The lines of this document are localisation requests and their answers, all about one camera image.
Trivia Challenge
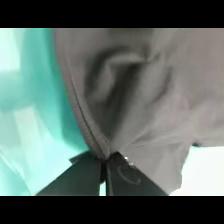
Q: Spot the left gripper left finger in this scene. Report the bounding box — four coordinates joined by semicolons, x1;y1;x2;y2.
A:
35;150;105;197

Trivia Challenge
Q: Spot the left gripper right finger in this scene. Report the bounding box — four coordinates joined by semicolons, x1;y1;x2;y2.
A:
105;151;169;197

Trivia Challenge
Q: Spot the grey T-shirt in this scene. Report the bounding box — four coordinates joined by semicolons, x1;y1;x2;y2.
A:
53;28;224;195

